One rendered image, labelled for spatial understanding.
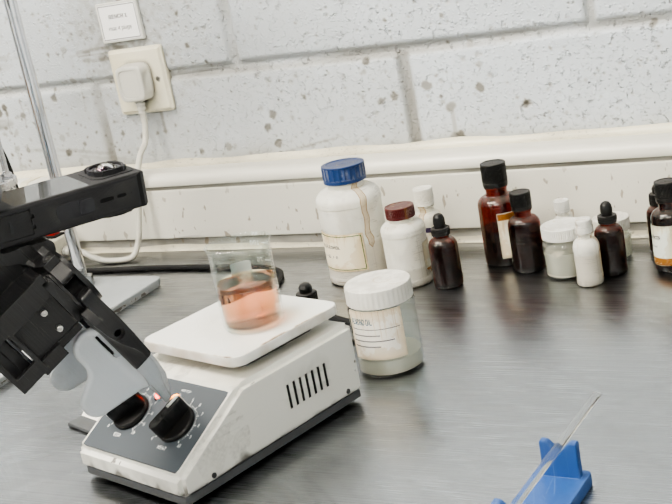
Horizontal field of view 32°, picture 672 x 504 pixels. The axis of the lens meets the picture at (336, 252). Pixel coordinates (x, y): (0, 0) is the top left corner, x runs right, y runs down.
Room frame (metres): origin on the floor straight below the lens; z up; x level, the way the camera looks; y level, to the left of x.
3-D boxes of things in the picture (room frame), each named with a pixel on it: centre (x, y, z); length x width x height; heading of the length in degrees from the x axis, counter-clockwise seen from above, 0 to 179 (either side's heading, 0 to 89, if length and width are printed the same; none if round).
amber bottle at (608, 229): (1.08, -0.27, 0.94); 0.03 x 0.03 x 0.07
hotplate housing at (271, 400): (0.88, 0.11, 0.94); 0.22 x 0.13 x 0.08; 134
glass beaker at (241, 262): (0.88, 0.07, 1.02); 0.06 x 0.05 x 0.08; 37
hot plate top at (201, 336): (0.90, 0.09, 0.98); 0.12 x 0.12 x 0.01; 44
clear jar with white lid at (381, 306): (0.96, -0.03, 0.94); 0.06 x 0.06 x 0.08
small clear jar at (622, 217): (1.13, -0.28, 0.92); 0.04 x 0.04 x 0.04
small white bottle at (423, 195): (1.22, -0.10, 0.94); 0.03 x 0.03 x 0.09
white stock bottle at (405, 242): (1.17, -0.07, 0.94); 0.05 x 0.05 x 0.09
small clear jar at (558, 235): (1.11, -0.23, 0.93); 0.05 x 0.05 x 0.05
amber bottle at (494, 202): (1.18, -0.18, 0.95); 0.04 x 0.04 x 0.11
